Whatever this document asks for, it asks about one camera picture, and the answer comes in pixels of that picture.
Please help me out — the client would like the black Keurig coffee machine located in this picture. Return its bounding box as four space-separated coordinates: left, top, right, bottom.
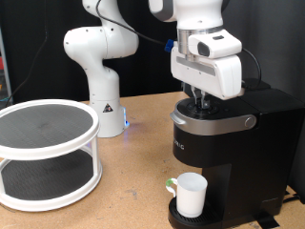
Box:
167 77 305 229

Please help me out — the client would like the grey metal pole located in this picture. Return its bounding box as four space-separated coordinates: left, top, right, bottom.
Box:
0 27 13 106

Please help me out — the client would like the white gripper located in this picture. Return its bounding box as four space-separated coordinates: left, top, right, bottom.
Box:
170 44 243 111

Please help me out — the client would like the white two-tier turntable shelf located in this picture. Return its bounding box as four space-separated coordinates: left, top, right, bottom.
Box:
0 98 103 213

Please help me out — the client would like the black backdrop curtain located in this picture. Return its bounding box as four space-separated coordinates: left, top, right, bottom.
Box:
0 0 187 106

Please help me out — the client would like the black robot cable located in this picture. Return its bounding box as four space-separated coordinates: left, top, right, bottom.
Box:
94 0 262 91

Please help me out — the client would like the black tape piece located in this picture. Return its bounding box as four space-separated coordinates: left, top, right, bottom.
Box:
254 212 281 229

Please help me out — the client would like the blue cable connector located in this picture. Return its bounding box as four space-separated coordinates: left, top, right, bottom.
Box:
164 38 176 53

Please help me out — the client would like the black power cable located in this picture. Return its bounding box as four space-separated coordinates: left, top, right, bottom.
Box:
281 190 301 204

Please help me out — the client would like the dark grey partition panel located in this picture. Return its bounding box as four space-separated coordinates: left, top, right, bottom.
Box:
183 0 305 204

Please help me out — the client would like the white mug green taped handle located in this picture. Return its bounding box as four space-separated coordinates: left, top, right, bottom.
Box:
165 172 209 219

